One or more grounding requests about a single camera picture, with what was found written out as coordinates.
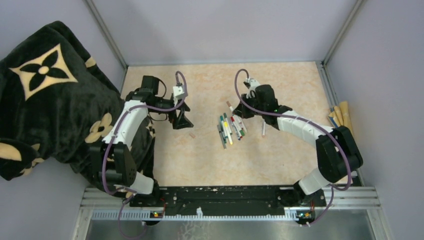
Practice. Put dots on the green cap white marker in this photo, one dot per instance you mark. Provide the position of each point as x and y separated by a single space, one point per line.
223 128

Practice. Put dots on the red cap green-end marker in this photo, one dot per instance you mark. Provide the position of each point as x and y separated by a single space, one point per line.
238 126

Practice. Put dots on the red cap white marker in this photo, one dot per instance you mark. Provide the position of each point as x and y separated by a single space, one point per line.
241 123

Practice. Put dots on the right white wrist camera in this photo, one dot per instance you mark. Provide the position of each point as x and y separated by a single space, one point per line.
251 83

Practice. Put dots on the yellow folded cloth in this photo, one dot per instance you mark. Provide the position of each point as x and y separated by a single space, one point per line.
339 115

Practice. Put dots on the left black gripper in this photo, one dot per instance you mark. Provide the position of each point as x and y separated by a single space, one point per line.
178 110

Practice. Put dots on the houndstooth patterned pen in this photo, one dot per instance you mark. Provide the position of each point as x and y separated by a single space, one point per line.
221 137

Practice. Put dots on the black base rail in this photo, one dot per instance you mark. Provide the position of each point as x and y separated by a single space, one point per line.
226 201

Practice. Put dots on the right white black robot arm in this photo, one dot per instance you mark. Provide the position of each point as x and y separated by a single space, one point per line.
336 150

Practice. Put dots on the dark green ink pen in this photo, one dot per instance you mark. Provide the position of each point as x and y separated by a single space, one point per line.
220 132

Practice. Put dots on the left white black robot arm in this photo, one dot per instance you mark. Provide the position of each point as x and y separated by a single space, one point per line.
113 165

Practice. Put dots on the yellow cap white marker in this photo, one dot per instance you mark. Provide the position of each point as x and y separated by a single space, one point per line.
228 134

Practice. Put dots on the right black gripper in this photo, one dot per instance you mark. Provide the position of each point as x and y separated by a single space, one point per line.
242 110

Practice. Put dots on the black floral plush blanket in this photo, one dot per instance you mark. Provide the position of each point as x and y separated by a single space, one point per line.
55 102

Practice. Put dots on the blue tip acrylic marker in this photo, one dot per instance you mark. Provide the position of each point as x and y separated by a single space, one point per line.
235 130

